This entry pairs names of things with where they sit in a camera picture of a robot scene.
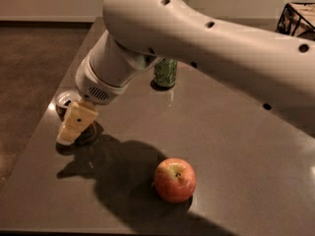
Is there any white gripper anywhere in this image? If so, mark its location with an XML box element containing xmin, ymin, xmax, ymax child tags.
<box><xmin>56</xmin><ymin>56</ymin><xmax>127</xmax><ymax>146</ymax></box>

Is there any orange soda can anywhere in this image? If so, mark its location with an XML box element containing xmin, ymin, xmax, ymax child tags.
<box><xmin>55</xmin><ymin>89</ymin><xmax>98</xmax><ymax>146</ymax></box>

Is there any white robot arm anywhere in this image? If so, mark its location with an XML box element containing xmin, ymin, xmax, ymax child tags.
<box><xmin>57</xmin><ymin>0</ymin><xmax>315</xmax><ymax>146</ymax></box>

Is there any green soda can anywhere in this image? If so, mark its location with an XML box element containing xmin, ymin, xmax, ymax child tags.
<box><xmin>154</xmin><ymin>58</ymin><xmax>177</xmax><ymax>89</ymax></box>

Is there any red apple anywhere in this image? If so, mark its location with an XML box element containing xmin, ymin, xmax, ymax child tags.
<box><xmin>154</xmin><ymin>158</ymin><xmax>196</xmax><ymax>204</ymax></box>

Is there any black wire basket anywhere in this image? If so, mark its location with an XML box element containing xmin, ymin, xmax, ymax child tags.
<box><xmin>277</xmin><ymin>2</ymin><xmax>315</xmax><ymax>40</ymax></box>

